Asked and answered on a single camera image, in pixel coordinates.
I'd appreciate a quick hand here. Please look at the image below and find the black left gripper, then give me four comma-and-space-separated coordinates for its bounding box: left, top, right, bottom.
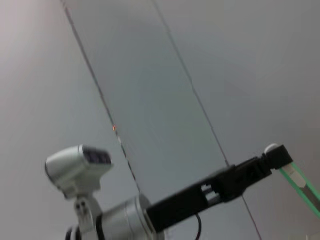
145, 163, 247, 235

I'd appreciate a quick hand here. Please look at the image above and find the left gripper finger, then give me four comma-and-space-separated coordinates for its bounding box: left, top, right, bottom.
233, 144, 293, 185

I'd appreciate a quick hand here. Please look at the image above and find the silver plug gripper cable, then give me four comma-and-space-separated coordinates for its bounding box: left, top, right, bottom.
191, 213, 204, 240

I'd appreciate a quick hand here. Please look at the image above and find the mint green utility knife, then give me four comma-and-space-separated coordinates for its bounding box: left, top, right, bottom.
264, 143, 320, 219

